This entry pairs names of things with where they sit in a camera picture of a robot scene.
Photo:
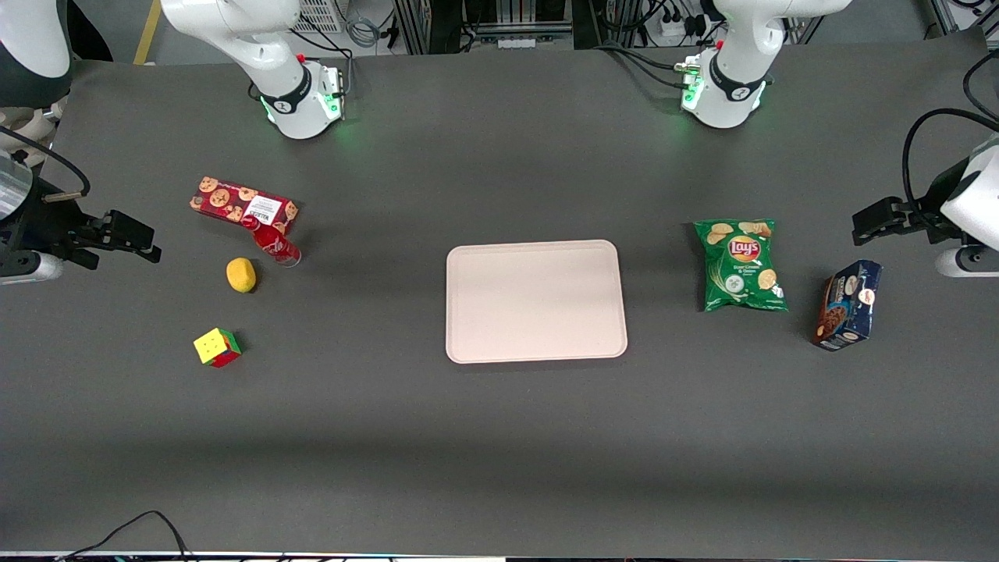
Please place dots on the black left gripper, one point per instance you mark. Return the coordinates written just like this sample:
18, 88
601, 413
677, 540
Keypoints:
926, 210

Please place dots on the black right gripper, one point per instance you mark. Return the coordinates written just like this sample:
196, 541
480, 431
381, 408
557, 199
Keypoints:
37, 228

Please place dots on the red soda can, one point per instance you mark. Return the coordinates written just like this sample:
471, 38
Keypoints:
275, 243

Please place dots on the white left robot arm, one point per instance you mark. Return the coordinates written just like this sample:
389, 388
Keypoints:
730, 94

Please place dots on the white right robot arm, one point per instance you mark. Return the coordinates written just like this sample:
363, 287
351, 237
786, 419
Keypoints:
234, 23

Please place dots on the beige plastic tray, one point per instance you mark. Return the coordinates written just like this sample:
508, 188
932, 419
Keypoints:
535, 300

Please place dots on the blue chocolate cookie box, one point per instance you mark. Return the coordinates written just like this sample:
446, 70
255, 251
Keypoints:
848, 304

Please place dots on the red cookie box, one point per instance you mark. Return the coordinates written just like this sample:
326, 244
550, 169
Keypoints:
234, 201

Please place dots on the yellow lemon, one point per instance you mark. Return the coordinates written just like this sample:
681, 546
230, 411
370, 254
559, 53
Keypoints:
241, 275

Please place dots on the colourful puzzle cube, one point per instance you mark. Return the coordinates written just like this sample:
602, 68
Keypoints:
216, 347

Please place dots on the green Lays chips bag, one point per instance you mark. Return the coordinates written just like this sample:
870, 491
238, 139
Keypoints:
741, 265

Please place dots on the white chair base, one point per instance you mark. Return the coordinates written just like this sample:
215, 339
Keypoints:
31, 125

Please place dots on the white power strip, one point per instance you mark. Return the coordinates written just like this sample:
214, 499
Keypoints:
680, 28

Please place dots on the white perforated box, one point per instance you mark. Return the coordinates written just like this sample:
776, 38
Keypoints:
318, 14

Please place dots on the dark grey table mat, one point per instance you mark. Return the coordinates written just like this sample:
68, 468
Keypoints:
499, 437

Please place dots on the aluminium equipment rack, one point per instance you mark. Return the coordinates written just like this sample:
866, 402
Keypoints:
499, 23

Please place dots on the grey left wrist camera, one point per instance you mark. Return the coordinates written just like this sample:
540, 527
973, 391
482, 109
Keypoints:
968, 261

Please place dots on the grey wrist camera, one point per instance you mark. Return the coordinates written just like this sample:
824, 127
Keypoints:
968, 261
31, 268

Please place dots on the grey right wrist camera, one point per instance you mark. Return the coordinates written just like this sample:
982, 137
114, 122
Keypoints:
31, 268

